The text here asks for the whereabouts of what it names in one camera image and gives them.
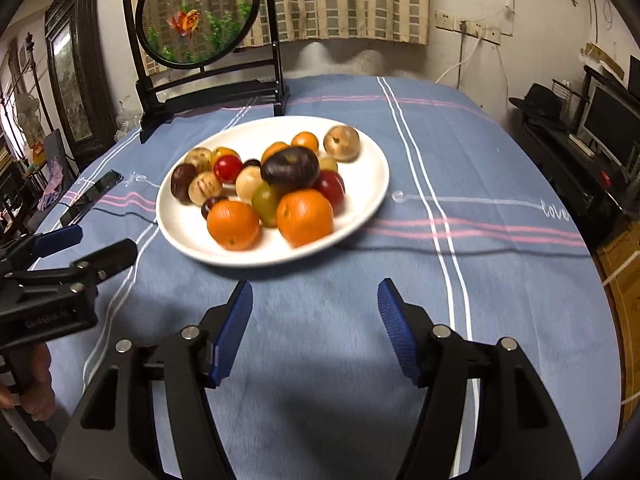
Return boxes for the purple cloth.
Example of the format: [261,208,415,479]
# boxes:
[40,152,66,208]

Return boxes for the clear plastic bags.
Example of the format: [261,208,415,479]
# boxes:
[114,102,143,143]

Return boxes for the black hat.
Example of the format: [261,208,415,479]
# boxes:
[509,83,568,121]

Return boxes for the black desk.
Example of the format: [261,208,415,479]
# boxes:
[515,105,636,246]

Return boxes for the round goldfish screen black stand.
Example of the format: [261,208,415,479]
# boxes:
[121,0,291,143]

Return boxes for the dark purple passion fruit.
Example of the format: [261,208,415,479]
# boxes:
[260,147,321,193]

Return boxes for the flat cardboard box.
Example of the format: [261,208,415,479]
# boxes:
[585,42,626,81]

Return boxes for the tan onion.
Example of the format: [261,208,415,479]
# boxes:
[323,125,361,162]

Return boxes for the blue striped tablecloth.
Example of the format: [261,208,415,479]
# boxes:
[27,74,608,480]

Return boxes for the pale yellow round pear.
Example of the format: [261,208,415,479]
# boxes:
[235,165,264,201]

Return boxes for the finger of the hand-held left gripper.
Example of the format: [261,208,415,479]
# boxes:
[10,239,138,296]
[0,224,83,276]

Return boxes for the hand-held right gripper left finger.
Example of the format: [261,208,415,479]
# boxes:
[52,279,254,480]

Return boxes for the red plum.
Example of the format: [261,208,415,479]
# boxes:
[312,170,347,208]

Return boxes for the large orange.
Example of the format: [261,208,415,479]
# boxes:
[206,200,262,252]
[275,189,335,248]

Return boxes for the green yellow plum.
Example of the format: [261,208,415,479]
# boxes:
[251,182,281,228]

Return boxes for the brown round sapodilla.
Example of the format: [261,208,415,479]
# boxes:
[184,147,215,173]

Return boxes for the white cable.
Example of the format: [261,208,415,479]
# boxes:
[435,35,483,83]

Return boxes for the thin black cable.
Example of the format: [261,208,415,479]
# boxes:
[92,206,592,259]

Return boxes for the tan round sapodilla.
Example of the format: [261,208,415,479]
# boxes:
[188,171,223,207]

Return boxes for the white plate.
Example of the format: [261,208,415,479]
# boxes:
[156,116,391,267]

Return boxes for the person's left hand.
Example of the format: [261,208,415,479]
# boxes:
[0,345,56,422]

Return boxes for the dark brown mangosteen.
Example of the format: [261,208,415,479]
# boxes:
[170,163,197,204]

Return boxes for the computer monitor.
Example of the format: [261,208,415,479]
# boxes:
[580,85,640,166]

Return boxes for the white power strip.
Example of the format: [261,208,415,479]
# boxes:
[459,20,502,44]

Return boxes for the checkered curtain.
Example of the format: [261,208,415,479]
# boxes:
[122,0,431,78]

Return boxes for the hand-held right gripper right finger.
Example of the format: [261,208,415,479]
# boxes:
[376,277,583,480]

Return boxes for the red tomato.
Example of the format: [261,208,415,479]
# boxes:
[213,155,244,184]

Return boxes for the black smartphone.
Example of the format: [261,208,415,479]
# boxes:
[60,170,124,227]

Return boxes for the dark wooden framed picture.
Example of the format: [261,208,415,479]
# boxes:
[45,0,118,156]

